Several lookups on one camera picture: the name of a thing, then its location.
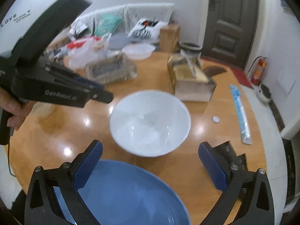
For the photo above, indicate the glass ashtray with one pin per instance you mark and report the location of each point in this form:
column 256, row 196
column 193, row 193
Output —
column 112, row 69

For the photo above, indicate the person's left hand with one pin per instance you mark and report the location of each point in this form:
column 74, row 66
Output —
column 19, row 111

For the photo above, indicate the white bottle cap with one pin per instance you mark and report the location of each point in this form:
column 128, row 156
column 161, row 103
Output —
column 216, row 119

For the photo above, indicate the white basin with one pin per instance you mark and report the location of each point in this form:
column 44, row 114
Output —
column 138, row 51

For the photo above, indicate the black white deer cushion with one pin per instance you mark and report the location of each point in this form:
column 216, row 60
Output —
column 77, row 31

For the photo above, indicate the teal cushion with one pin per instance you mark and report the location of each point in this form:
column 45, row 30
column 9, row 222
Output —
column 107, row 25

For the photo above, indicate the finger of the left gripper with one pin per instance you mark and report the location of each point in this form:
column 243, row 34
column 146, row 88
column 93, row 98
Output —
column 77, row 76
column 101, row 96

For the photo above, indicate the dark door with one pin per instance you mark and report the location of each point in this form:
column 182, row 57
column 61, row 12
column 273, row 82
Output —
column 230, row 29

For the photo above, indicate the large white bowl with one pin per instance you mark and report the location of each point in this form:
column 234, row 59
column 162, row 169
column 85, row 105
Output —
column 150, row 123

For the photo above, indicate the gold tissue box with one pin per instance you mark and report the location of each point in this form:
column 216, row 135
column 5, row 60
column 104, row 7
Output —
column 188, row 82

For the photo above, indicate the black round bin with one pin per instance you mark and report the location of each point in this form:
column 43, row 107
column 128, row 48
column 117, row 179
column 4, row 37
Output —
column 190, row 48

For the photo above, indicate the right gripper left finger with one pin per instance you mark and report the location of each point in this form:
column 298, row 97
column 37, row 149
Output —
column 42, row 205

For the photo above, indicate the white tree print cushion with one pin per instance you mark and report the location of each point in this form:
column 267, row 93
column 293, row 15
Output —
column 147, row 29

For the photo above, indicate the wooden side cabinet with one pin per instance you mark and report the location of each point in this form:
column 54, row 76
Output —
column 169, row 38

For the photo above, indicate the blue wrapped chopsticks packet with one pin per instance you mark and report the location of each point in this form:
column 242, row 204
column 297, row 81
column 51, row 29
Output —
column 241, row 116

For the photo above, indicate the sofa with lace cover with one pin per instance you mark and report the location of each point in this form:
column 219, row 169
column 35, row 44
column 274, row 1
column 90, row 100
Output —
column 130, row 14

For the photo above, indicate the white plastic bag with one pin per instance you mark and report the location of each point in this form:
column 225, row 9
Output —
column 86, row 51

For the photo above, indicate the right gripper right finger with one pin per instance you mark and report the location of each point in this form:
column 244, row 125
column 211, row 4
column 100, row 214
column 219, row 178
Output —
column 252, row 188

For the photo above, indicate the blue plate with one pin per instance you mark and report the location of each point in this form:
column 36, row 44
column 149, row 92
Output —
column 120, row 193

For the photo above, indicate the red fire extinguisher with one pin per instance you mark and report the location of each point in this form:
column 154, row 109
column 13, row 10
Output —
column 257, row 69

